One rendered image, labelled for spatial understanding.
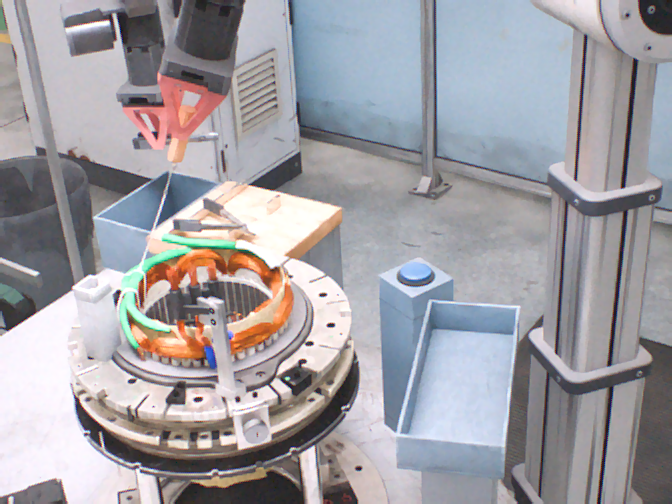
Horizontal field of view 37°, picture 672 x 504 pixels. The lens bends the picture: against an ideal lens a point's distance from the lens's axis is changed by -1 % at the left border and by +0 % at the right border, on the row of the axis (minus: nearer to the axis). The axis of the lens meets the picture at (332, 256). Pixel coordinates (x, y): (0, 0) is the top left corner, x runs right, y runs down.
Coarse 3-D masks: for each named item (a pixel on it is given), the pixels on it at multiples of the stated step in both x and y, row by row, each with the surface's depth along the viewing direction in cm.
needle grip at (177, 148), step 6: (180, 108) 100; (186, 108) 100; (192, 108) 100; (180, 114) 100; (186, 114) 100; (192, 114) 100; (180, 120) 100; (186, 120) 100; (174, 138) 101; (174, 144) 102; (180, 144) 101; (186, 144) 102; (174, 150) 102; (180, 150) 102; (168, 156) 103; (174, 156) 102; (180, 156) 102; (174, 162) 103; (180, 162) 103
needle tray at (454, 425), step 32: (448, 320) 121; (480, 320) 121; (512, 320) 120; (416, 352) 112; (448, 352) 118; (480, 352) 118; (512, 352) 111; (416, 384) 111; (448, 384) 113; (480, 384) 113; (512, 384) 108; (416, 416) 109; (448, 416) 109; (480, 416) 108; (416, 448) 101; (448, 448) 100; (480, 448) 99; (448, 480) 112; (480, 480) 111
